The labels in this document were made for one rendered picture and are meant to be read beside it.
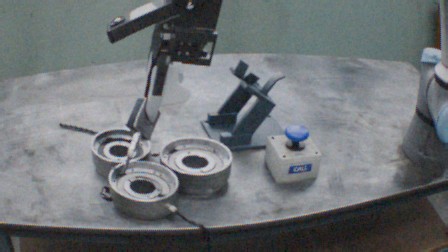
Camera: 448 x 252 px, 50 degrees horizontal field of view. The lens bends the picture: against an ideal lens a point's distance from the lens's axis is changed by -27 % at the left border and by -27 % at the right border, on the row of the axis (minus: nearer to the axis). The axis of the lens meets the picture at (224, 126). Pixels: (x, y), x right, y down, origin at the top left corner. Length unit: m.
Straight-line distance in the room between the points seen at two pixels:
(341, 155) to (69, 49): 1.71
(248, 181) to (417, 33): 2.28
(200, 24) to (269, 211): 0.28
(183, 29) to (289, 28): 1.87
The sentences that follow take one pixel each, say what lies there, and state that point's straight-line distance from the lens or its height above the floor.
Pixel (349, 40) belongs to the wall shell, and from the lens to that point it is 2.87.
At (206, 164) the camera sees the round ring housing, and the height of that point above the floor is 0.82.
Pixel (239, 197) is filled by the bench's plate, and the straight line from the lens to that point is 0.92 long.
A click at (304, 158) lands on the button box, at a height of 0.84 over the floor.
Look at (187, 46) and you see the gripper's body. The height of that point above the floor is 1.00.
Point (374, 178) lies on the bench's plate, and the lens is 1.01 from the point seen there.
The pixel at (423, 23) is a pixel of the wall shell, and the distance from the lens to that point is 3.13.
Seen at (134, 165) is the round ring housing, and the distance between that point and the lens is 0.91.
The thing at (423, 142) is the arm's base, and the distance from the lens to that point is 1.07.
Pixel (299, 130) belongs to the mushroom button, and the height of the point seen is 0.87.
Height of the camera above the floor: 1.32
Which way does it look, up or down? 28 degrees down
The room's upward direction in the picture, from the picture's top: 4 degrees clockwise
